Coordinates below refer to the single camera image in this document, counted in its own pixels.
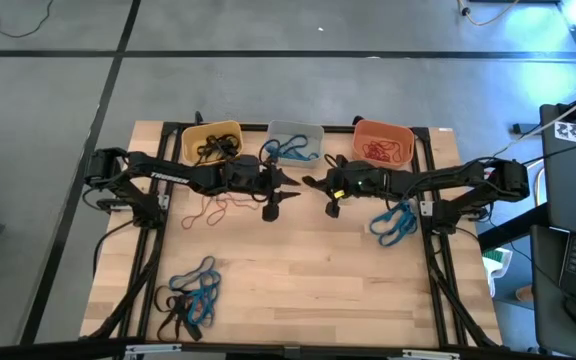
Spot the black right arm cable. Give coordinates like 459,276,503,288
321,152,343,172

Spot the black aluminium table frame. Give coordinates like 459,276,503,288
0,110,544,360

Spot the white plastic basket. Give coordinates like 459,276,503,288
264,119,326,169

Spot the wide black rubber band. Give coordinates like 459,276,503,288
210,133,242,160
195,133,229,166
167,293,205,344
153,284,189,343

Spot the orange plastic basket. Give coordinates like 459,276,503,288
351,118,416,170

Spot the yellow floor extension cable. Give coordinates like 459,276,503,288
456,0,522,28

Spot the silver frame plate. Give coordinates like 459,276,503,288
401,349,462,360
124,343,183,359

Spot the person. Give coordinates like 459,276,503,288
514,284,535,304

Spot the yellow plastic basket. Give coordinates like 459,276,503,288
180,119,245,167

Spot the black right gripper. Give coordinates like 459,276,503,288
301,155,387,219

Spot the white and green object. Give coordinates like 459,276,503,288
481,246,514,300

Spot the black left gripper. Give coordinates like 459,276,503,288
222,154,303,223

